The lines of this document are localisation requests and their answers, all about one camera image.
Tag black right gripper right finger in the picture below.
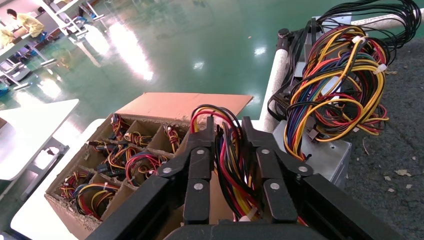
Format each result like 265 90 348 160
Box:
241 115 407 240

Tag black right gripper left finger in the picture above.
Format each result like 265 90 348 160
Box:
85 115 217 240

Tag power supply with coloured wires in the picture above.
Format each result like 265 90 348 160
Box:
163 124 182 154
271 56 390 190
87 140 117 157
98 145 141 179
123 131 154 149
59 171 88 200
190 104 266 223
110 113 131 141
74 182 121 220
124 151 169 187

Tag brown cardboard divider box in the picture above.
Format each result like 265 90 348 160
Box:
44 92 254 240

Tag white table under cardboard box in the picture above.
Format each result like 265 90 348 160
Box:
9 118 107 240

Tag dark grey felt table mat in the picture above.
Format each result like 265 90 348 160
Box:
344 36 424 240

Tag mesh sided power supply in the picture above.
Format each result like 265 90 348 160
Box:
266 24 395 122

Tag white side table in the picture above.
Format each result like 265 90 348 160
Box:
0 98 80 201

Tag background workbench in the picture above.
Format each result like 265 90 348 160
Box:
0 31 59 92

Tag person in yellow coat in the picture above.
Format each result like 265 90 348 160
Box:
0 28 16 48
6 8 46 39

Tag white pipe table frame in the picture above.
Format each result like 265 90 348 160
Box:
258 13 424 133

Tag silver fan power supply black wires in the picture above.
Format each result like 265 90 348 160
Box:
291 0 422 80

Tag white background rack frame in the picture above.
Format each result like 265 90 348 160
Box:
34 0 100 37

